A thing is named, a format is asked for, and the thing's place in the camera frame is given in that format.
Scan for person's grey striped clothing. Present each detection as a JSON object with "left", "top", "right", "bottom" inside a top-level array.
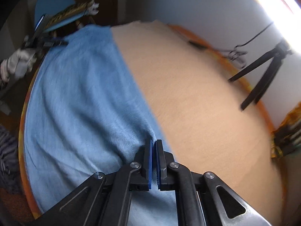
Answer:
[{"left": 0, "top": 125, "right": 24, "bottom": 193}]

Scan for black power cable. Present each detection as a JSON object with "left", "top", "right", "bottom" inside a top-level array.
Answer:
[{"left": 188, "top": 22, "right": 275, "bottom": 64}]

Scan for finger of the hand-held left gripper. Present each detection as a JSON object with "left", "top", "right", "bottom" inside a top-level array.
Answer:
[
  {"left": 34, "top": 14, "right": 52, "bottom": 39},
  {"left": 43, "top": 40, "right": 70, "bottom": 47}
]

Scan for orange floral bed sheet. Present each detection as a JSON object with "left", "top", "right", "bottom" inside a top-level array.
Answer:
[{"left": 18, "top": 24, "right": 277, "bottom": 220}]

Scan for orange patterned cloth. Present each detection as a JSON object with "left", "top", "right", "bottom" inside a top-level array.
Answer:
[{"left": 270, "top": 104, "right": 301, "bottom": 160}]

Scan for small black tripod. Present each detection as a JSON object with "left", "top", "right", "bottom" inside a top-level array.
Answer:
[{"left": 228, "top": 39, "right": 294, "bottom": 111}]

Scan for beige blanket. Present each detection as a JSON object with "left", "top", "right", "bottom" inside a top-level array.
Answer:
[{"left": 110, "top": 20, "right": 284, "bottom": 226}]

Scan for blue chair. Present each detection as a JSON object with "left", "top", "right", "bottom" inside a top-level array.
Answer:
[{"left": 34, "top": 0, "right": 83, "bottom": 32}]

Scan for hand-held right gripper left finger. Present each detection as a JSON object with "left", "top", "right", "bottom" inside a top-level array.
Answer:
[{"left": 35, "top": 138, "right": 153, "bottom": 226}]

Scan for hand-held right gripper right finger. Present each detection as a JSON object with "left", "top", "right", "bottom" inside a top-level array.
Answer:
[{"left": 155, "top": 139, "right": 273, "bottom": 226}]

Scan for folded silver tripod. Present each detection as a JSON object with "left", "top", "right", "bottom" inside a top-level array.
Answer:
[{"left": 274, "top": 122, "right": 301, "bottom": 156}]

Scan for light blue denim pants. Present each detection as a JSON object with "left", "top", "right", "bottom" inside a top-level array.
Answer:
[{"left": 24, "top": 25, "right": 179, "bottom": 226}]

